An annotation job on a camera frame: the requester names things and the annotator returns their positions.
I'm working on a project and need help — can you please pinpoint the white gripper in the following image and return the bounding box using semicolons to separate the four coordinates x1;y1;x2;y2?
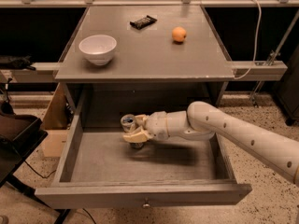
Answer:
122;111;168;143

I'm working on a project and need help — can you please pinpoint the silver blue redbull can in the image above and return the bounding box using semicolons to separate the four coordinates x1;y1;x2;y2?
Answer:
121;114;144;149

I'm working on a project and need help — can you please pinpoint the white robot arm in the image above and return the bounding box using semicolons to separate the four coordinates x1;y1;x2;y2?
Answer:
121;102;299;186

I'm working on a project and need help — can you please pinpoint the open grey top drawer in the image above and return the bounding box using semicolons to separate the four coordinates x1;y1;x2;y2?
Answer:
36;107;251;209

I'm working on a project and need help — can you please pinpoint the grey wooden drawer cabinet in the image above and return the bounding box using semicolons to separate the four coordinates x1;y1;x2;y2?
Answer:
56;5;234;131

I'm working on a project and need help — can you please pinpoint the round metal drawer knob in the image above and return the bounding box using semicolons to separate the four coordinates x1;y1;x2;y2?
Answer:
142;199;150;209

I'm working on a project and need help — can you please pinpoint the cardboard box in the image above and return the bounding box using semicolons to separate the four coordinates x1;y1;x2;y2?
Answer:
41;84;68;158

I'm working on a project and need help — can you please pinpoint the white ceramic bowl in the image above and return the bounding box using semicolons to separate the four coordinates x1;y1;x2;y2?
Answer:
78;35;118;65

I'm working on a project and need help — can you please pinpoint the orange fruit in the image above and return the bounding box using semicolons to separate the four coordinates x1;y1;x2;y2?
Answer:
172;27;187;43

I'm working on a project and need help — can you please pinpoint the black snack bar wrapper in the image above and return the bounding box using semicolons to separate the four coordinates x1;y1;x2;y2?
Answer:
130;15;157;30

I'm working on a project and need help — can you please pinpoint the black chair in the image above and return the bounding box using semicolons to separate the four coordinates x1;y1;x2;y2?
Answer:
0;100;73;224

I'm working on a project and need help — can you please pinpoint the black floor cable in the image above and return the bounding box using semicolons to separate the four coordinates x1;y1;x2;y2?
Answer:
23;161;57;180

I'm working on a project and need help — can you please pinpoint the white hanging cable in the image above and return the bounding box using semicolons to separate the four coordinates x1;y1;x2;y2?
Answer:
234;0;263;80

